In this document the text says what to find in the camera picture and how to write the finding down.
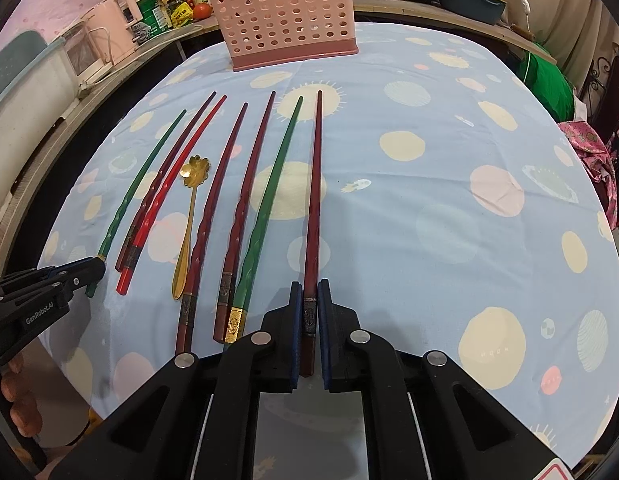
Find pink electric kettle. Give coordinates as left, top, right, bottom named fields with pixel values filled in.
left=86, top=0, right=141, bottom=58

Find light blue printed tablecloth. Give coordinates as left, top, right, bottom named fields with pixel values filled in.
left=36, top=22, right=619, bottom=466

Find blue storage bin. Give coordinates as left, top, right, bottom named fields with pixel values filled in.
left=0, top=29, right=76, bottom=128

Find pink floral cloth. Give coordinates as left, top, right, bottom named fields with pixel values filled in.
left=558, top=110, right=619, bottom=233

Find white kettle cable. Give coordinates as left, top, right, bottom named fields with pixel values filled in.
left=76, top=34, right=190, bottom=99

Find person's left hand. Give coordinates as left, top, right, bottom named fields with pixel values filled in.
left=0, top=352, right=44, bottom=438

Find dark ornate chair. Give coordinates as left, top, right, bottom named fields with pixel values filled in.
left=579, top=52, right=619, bottom=143

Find yellow snack packet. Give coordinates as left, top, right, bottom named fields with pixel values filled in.
left=166, top=2, right=195, bottom=29

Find bright red chopstick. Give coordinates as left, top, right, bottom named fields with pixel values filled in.
left=116, top=95, right=227, bottom=296

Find blue plastic basin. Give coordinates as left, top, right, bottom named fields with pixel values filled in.
left=435, top=0, right=508, bottom=26

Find green plastic bag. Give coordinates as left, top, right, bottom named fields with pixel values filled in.
left=519, top=42, right=576, bottom=122

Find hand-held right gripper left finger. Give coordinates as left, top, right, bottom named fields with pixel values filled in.
left=52, top=282, right=302, bottom=480

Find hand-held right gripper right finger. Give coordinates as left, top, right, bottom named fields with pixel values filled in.
left=318, top=281, right=560, bottom=480

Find dark red chopstick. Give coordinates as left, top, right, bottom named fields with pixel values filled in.
left=174, top=102, right=249, bottom=358
left=114, top=91, right=217, bottom=271
left=212, top=91, right=276, bottom=345
left=299, top=90, right=324, bottom=378

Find green chopstick with gold end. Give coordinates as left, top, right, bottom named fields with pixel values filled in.
left=223, top=96, right=304, bottom=346

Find pink perforated plastic basket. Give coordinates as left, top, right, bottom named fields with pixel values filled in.
left=204, top=0, right=360, bottom=72

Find green plastic bottle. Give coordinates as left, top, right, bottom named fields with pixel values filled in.
left=138, top=0, right=173, bottom=42

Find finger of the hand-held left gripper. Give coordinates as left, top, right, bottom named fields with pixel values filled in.
left=14, top=257, right=108, bottom=335
left=0, top=265, right=66, bottom=297

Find gold flower spoon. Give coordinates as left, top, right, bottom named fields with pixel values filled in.
left=172, top=156, right=211, bottom=302

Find thin green chopstick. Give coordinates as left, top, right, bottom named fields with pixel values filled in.
left=86, top=109, right=187, bottom=297

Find clear jar with lid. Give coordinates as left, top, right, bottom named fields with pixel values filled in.
left=63, top=22, right=113, bottom=82

